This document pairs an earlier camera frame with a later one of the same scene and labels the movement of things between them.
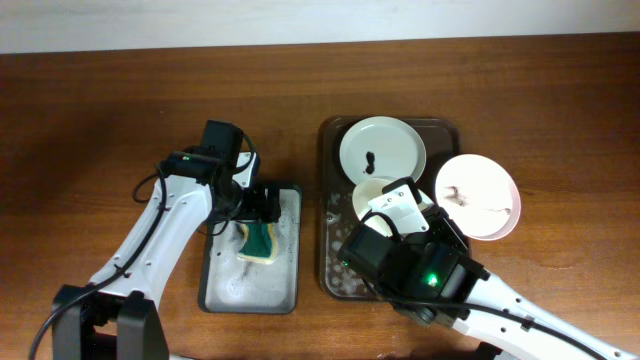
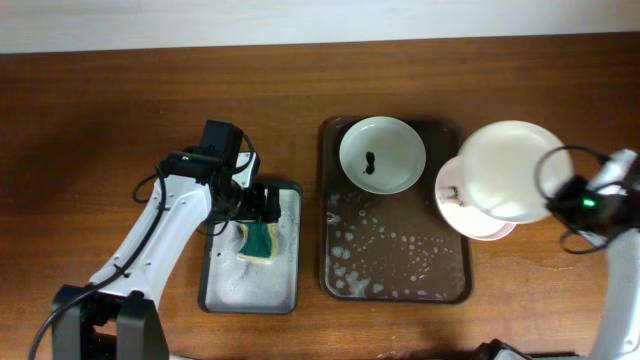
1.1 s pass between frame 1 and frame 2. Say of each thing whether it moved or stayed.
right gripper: moved
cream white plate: moved
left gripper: stayed
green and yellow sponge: stayed
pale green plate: stayed
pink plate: stayed
